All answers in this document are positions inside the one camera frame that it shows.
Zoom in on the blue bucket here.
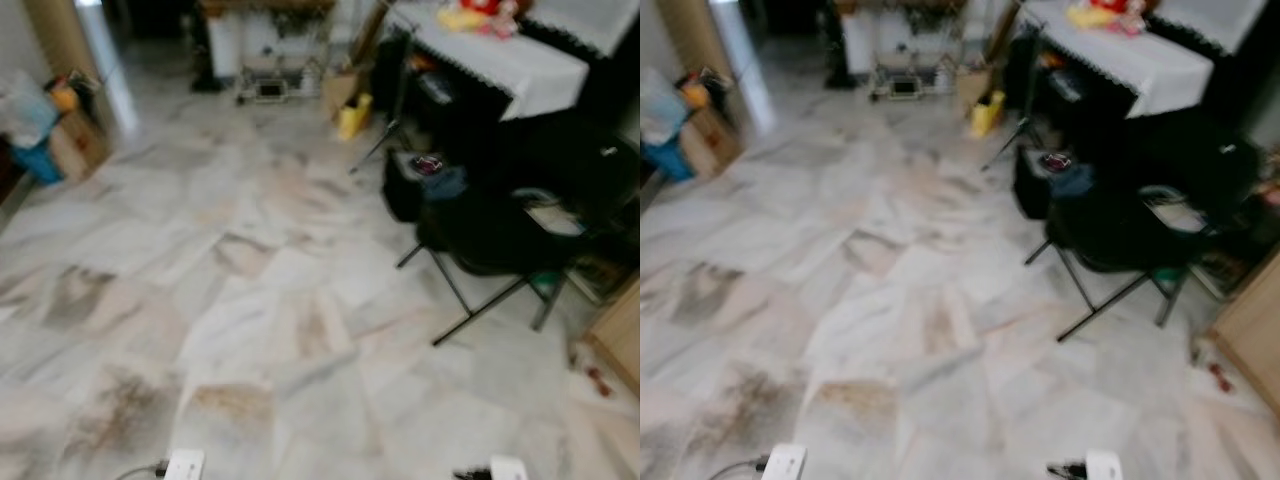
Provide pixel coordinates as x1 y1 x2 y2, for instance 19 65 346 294
10 135 66 186
642 135 696 183

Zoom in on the large cardboard box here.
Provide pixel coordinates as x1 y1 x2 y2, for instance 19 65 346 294
48 70 113 183
678 68 744 181

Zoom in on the black table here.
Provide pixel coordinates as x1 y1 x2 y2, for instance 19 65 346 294
1003 20 1266 226
370 20 641 236

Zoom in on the clear plastic bag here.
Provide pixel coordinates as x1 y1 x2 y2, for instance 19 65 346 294
0 70 59 149
640 68 691 146

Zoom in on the black folding chair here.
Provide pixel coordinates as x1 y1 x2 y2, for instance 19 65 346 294
1025 183 1216 343
397 185 591 347

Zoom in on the white tablecloth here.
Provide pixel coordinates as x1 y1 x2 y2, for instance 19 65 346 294
388 0 591 122
520 0 641 58
1018 0 1216 119
1150 0 1271 56

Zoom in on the beige curtain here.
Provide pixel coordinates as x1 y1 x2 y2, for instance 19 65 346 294
655 0 736 76
22 0 101 81

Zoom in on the black bag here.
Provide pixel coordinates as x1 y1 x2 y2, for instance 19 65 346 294
382 150 471 226
1012 145 1096 221

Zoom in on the black tripod stand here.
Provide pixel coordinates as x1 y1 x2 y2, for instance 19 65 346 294
982 25 1046 171
350 25 416 176

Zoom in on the yellow soft toy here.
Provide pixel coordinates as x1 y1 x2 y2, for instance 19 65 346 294
1065 3 1116 31
436 5 486 33

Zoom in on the yellow bag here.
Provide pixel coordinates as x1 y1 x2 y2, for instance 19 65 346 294
337 93 374 142
968 90 1006 139

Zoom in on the small cardboard box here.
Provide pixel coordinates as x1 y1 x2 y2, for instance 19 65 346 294
320 68 366 121
955 62 996 116

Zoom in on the metal wire rack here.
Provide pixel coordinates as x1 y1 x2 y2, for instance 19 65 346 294
235 10 331 106
868 10 966 101

